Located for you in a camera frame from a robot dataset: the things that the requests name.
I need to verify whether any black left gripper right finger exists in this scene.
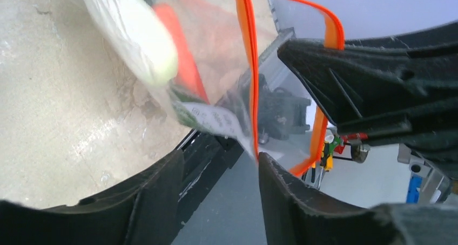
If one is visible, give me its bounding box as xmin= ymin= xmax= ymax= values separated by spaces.
xmin=258 ymin=152 xmax=457 ymax=244

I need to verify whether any white toy radish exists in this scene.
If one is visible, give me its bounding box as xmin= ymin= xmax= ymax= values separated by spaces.
xmin=83 ymin=0 xmax=178 ymax=87

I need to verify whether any orange toy carrot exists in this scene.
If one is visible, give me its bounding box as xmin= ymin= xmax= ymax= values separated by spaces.
xmin=152 ymin=3 xmax=209 ymax=103

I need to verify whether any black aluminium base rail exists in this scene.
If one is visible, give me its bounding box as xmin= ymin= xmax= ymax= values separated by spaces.
xmin=171 ymin=27 xmax=312 ymax=237

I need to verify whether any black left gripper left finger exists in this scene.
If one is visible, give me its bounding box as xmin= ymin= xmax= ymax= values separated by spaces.
xmin=1 ymin=150 xmax=184 ymax=244

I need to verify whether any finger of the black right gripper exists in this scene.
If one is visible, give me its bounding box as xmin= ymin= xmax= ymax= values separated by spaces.
xmin=278 ymin=22 xmax=457 ymax=147

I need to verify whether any clear zip top bag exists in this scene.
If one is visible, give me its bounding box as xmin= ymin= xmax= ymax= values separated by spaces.
xmin=77 ymin=0 xmax=346 ymax=178

